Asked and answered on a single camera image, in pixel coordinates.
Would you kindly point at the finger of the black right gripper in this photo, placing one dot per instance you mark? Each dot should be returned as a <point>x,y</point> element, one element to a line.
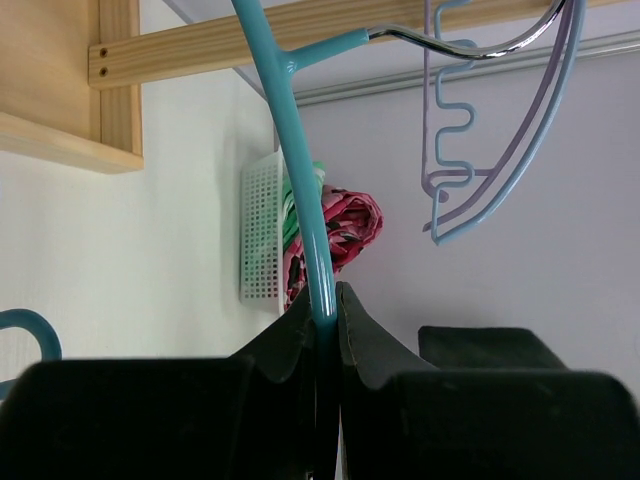
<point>485,348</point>

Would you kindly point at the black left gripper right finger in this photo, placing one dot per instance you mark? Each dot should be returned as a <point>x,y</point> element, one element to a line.
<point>404,418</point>

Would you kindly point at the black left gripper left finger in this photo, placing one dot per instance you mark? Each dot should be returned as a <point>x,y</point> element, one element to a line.
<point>247,416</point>

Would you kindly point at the teal blue hanger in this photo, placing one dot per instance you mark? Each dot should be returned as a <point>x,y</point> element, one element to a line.
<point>275,67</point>

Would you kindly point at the light blue hanger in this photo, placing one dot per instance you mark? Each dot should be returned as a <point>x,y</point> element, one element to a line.
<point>555,77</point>

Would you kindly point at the pink camouflage garment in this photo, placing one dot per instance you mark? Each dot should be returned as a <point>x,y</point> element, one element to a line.
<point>353,220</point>

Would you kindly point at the green white garment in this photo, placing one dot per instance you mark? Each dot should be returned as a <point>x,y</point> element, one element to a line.
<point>290,226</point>

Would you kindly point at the white plastic basket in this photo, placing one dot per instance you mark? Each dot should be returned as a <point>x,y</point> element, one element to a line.
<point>261,222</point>

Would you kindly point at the wooden clothes rack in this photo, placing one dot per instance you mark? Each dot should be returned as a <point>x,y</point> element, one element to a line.
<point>71,72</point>

